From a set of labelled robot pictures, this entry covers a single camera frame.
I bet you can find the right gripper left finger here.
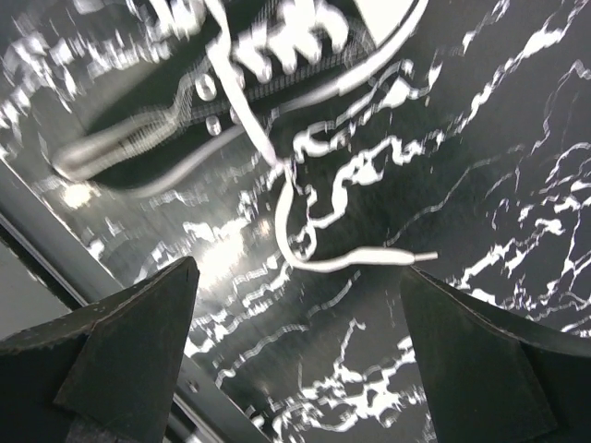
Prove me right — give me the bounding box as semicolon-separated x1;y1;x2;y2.
1;257;199;442

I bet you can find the black marble pattern mat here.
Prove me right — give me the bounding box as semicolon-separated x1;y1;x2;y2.
1;1;590;442

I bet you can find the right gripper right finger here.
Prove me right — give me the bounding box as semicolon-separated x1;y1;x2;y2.
400;268;590;442

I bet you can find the black sneaker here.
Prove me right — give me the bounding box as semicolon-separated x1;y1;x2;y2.
50;1;428;198

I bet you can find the white shoelace sneaker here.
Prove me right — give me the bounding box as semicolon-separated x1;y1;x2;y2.
147;0;440;273

